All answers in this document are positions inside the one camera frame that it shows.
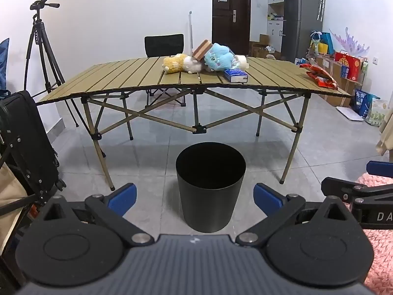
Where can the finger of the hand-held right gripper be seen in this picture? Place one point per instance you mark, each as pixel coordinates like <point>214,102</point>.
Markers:
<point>380,169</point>
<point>337,187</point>

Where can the blue tissue pack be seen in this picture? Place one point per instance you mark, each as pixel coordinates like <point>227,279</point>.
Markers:
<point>235,74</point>

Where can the purple coral decoration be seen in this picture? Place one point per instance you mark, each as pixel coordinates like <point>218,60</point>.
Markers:
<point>350,44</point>

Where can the beige fabric bag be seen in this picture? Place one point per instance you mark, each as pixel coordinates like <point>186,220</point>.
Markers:
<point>9,184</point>

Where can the white mop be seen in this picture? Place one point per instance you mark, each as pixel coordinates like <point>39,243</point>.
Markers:
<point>191,30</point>

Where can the beige curtain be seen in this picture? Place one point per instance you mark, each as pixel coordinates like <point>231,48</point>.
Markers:
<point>387,129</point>

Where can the white and green bag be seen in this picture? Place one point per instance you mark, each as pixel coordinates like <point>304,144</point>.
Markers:
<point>377,113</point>

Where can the red gift bag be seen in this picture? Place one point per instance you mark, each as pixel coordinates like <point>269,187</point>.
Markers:
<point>350,64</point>

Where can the yellow and blue gift bag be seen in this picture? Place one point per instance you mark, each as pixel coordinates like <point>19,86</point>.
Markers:
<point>322,47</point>

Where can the brown and yellow sponge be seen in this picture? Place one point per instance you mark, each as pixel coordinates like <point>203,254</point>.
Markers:
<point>201,52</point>

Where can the red snack bag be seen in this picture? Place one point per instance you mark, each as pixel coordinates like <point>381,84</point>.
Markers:
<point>322,80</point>

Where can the black camera tripod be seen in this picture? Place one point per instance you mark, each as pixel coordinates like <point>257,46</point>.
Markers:
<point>36,6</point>

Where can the white flat board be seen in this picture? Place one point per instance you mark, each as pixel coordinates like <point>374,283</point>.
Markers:
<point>350,113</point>

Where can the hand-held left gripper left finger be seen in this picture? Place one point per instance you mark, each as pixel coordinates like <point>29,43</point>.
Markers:
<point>122,199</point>

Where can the large taped cardboard box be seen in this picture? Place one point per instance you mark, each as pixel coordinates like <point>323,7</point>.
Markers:
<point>330,64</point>

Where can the black folding chair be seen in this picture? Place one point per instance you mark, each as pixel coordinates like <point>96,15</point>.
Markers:
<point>164,45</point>

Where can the black trash bin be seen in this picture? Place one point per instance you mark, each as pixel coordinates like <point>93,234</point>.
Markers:
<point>211,206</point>

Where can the pile of small cardboard boxes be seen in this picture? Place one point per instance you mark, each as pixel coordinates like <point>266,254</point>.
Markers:
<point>256,50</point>

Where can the tan folding slat table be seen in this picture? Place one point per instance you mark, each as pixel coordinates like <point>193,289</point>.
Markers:
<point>122,76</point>

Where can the blue fabric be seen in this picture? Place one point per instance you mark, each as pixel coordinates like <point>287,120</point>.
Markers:
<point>3,64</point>

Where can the light blue plush toy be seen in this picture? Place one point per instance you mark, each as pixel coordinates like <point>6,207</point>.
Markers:
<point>218,57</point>

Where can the yellow and white plush toy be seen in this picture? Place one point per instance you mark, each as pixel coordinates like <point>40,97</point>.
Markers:
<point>175,63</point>

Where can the blue and white bag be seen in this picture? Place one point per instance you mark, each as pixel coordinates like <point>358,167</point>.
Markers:
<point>363,103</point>

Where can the grey refrigerator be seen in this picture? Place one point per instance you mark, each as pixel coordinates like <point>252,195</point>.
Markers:
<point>301,21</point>

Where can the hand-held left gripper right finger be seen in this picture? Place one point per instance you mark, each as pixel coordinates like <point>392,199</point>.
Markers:
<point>267,199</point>

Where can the dark brown door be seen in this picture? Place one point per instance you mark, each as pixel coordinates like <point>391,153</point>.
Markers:
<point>230,30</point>

